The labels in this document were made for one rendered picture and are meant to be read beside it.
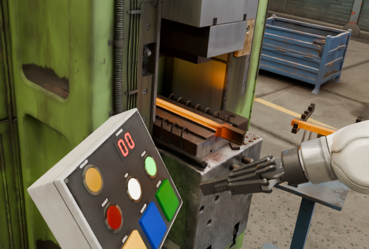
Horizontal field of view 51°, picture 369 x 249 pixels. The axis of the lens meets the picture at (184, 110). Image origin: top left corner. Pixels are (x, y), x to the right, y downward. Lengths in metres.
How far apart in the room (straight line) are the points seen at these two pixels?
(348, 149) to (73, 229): 0.47
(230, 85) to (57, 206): 1.04
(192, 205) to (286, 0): 8.94
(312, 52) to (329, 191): 3.41
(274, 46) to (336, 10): 4.35
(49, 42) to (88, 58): 0.28
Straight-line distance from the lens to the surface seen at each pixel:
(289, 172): 0.83
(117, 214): 0.79
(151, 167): 0.93
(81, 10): 1.05
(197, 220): 1.37
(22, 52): 1.38
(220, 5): 1.17
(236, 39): 1.28
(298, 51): 5.12
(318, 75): 5.05
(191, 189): 1.32
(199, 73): 1.66
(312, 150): 0.82
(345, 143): 0.62
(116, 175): 0.82
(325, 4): 9.58
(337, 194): 1.79
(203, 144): 1.31
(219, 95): 1.62
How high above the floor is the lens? 1.58
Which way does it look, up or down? 23 degrees down
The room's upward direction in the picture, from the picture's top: 5 degrees clockwise
